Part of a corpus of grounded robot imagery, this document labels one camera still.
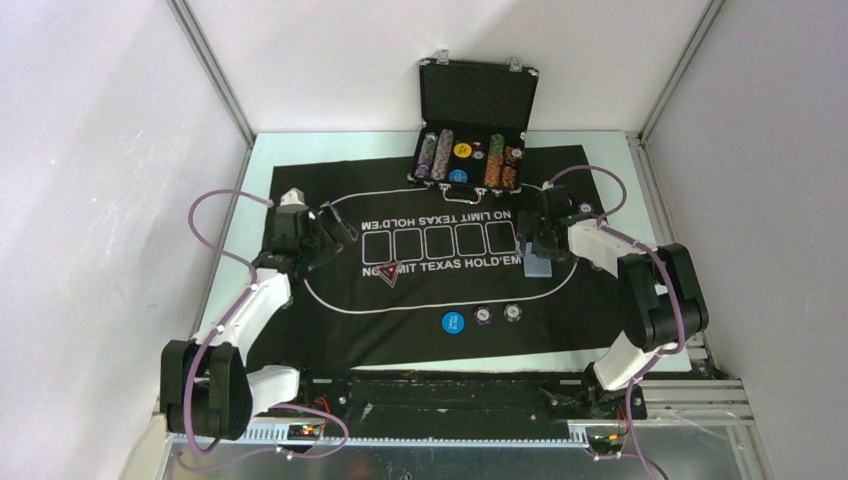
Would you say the blue round button chip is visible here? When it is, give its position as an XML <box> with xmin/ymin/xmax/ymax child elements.
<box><xmin>441</xmin><ymin>311</ymin><xmax>466</xmax><ymax>335</ymax></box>

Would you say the blue card deck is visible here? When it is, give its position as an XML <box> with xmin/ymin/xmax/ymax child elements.
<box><xmin>523</xmin><ymin>254</ymin><xmax>553</xmax><ymax>278</ymax></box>

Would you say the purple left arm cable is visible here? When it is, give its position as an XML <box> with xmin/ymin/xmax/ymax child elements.
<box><xmin>183</xmin><ymin>189</ymin><xmax>351</xmax><ymax>462</ymax></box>

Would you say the brown chip row in case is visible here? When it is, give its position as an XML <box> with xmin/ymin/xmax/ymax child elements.
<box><xmin>500</xmin><ymin>146</ymin><xmax>524</xmax><ymax>191</ymax></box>

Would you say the blue button in case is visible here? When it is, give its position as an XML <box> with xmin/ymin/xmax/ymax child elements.
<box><xmin>448</xmin><ymin>169</ymin><xmax>468</xmax><ymax>184</ymax></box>

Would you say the blue yellow chip bottom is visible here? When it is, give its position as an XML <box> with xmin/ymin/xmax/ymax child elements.
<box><xmin>503</xmin><ymin>303</ymin><xmax>523</xmax><ymax>323</ymax></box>

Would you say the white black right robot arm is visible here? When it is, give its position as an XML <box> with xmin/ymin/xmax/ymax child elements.
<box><xmin>516</xmin><ymin>184</ymin><xmax>709</xmax><ymax>418</ymax></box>

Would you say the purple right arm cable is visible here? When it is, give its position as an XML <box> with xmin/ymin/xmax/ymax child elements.
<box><xmin>546</xmin><ymin>165</ymin><xmax>694</xmax><ymax>480</ymax></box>

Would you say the black aluminium chip case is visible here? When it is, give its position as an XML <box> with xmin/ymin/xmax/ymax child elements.
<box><xmin>407</xmin><ymin>49</ymin><xmax>540</xmax><ymax>205</ymax></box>

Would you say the black poker felt mat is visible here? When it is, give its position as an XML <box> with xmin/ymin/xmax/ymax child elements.
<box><xmin>248</xmin><ymin>146</ymin><xmax>633</xmax><ymax>373</ymax></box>

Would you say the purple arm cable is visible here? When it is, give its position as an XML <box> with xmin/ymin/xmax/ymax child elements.
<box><xmin>183</xmin><ymin>189</ymin><xmax>351</xmax><ymax>462</ymax></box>
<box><xmin>546</xmin><ymin>165</ymin><xmax>694</xmax><ymax>480</ymax></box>

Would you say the green orange chip row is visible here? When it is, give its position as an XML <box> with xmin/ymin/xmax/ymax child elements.
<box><xmin>483</xmin><ymin>134</ymin><xmax>505</xmax><ymax>188</ymax></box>

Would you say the red triangular all-in marker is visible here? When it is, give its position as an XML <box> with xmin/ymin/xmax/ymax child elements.
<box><xmin>376</xmin><ymin>262</ymin><xmax>402</xmax><ymax>288</ymax></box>

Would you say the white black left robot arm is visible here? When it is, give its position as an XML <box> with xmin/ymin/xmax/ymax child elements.
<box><xmin>159</xmin><ymin>188</ymin><xmax>359</xmax><ymax>441</ymax></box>

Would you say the purple chip row in case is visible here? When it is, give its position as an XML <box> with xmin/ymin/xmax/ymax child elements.
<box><xmin>413</xmin><ymin>133</ymin><xmax>438</xmax><ymax>178</ymax></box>

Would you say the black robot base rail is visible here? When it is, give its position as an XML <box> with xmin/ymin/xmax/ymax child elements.
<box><xmin>294</xmin><ymin>371</ymin><xmax>648</xmax><ymax>441</ymax></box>

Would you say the yellow button in case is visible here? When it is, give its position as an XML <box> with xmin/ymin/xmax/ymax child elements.
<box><xmin>453</xmin><ymin>142</ymin><xmax>474</xmax><ymax>158</ymax></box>

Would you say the pink grey chip row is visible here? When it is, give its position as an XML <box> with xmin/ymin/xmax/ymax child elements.
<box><xmin>430</xmin><ymin>129</ymin><xmax>454</xmax><ymax>181</ymax></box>

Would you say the purple chip bottom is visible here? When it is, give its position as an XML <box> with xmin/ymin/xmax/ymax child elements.
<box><xmin>473</xmin><ymin>305</ymin><xmax>493</xmax><ymax>326</ymax></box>

